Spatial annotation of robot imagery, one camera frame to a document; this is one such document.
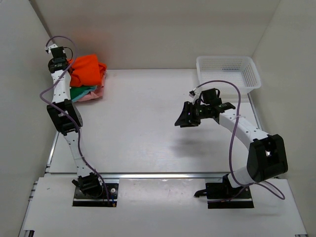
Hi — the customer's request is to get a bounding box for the green folded t-shirt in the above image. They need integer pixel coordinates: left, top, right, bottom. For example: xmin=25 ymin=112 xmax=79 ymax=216
xmin=70 ymin=85 xmax=97 ymax=102

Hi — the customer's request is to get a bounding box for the white plastic mesh basket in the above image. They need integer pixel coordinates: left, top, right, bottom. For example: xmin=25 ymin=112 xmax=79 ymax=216
xmin=196 ymin=56 xmax=261 ymax=96

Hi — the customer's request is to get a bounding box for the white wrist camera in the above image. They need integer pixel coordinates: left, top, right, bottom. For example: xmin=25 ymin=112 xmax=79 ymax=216
xmin=189 ymin=88 xmax=202 ymax=105
xmin=45 ymin=43 xmax=58 ymax=54

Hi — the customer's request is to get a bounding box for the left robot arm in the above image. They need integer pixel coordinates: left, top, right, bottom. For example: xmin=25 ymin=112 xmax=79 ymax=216
xmin=45 ymin=44 xmax=103 ymax=197

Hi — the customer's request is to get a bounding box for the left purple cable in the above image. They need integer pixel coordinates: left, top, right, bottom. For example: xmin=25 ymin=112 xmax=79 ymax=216
xmin=39 ymin=36 xmax=117 ymax=207

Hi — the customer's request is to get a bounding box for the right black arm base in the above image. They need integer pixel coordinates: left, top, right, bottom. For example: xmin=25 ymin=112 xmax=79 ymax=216
xmin=194 ymin=183 xmax=254 ymax=209

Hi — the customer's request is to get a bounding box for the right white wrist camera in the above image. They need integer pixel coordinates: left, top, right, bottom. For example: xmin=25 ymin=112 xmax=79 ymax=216
xmin=189 ymin=88 xmax=202 ymax=105

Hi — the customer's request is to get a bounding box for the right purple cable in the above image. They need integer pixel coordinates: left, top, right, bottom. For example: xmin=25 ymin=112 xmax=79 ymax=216
xmin=189 ymin=80 xmax=286 ymax=204

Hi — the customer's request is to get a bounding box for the orange t-shirt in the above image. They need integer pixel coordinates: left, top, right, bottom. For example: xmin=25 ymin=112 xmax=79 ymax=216
xmin=69 ymin=54 xmax=107 ymax=87

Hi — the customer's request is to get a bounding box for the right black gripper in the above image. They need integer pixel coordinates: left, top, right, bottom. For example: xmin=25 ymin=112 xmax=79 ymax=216
xmin=175 ymin=102 xmax=210 ymax=128

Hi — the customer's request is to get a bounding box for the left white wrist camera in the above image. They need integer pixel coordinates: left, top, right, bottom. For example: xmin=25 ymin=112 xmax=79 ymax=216
xmin=45 ymin=43 xmax=58 ymax=54

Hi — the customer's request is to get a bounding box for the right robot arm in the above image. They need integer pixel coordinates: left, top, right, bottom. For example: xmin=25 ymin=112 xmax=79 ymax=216
xmin=175 ymin=88 xmax=288 ymax=198

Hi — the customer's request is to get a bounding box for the purple cable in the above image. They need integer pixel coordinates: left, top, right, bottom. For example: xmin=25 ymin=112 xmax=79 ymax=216
xmin=39 ymin=36 xmax=117 ymax=207
xmin=189 ymin=80 xmax=286 ymax=204

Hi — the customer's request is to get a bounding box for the aluminium rail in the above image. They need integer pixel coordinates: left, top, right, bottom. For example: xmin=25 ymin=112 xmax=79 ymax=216
xmin=49 ymin=172 xmax=277 ymax=180

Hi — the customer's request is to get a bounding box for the pink folded t-shirt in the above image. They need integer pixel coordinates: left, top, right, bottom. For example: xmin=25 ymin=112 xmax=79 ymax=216
xmin=75 ymin=73 xmax=106 ymax=102

